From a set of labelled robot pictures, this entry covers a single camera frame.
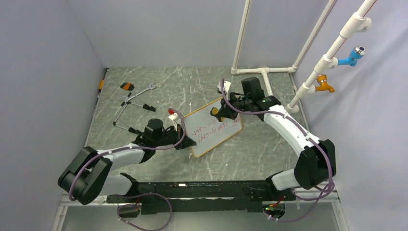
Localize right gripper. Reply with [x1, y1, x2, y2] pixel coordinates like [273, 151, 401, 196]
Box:
[217, 91, 252, 120]

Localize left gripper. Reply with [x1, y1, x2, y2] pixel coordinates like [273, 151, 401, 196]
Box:
[153, 123, 195, 150]

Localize yellow framed whiteboard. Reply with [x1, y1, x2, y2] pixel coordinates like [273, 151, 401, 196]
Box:
[183, 98, 242, 158]

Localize yellow whiteboard eraser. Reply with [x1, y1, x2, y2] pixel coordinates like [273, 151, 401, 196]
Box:
[210, 107, 224, 122]

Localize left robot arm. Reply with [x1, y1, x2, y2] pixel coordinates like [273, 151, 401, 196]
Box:
[57, 118, 196, 205]

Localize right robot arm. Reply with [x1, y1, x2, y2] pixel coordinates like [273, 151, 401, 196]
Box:
[211, 77, 336, 200]

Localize silver wrench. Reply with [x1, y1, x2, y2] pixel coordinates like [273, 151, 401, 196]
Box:
[120, 83, 157, 101]

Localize orange faucet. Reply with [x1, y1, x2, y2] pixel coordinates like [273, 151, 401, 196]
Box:
[315, 74, 335, 93]

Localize orange black small object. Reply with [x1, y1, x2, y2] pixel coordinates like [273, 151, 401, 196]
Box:
[120, 82, 135, 91]

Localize blue faucet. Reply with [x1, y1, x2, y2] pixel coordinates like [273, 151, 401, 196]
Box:
[338, 46, 366, 66]

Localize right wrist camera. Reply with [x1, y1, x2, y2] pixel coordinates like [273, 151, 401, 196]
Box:
[217, 80, 231, 96]

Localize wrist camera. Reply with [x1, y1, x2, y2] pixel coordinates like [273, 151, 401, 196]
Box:
[217, 80, 231, 96]
[168, 108, 183, 128]

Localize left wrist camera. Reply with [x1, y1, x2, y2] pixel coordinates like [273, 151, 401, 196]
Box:
[168, 108, 183, 128]

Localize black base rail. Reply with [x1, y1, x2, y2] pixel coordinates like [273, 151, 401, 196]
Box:
[106, 180, 296, 218]

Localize wire whiteboard stand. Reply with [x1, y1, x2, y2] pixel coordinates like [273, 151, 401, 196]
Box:
[112, 92, 156, 135]

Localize yellow black tool at wall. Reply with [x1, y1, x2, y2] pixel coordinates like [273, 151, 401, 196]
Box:
[98, 79, 104, 93]

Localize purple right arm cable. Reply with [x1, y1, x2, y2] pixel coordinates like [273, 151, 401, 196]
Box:
[220, 78, 335, 223]

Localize white PVC pipe frame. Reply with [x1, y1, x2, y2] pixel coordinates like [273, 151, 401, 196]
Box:
[230, 0, 376, 114]

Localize aluminium frame rail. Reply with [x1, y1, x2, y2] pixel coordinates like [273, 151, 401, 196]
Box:
[50, 181, 350, 231]

